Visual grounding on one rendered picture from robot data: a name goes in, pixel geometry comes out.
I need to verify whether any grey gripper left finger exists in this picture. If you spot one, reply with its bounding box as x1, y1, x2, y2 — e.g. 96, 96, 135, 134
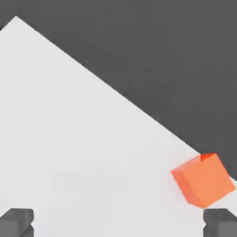
0, 208, 35, 237

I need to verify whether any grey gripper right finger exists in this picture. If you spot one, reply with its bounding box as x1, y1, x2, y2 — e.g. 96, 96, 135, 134
203, 208, 237, 237

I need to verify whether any large orange box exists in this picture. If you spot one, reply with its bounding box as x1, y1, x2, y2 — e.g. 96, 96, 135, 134
170, 152, 237, 209

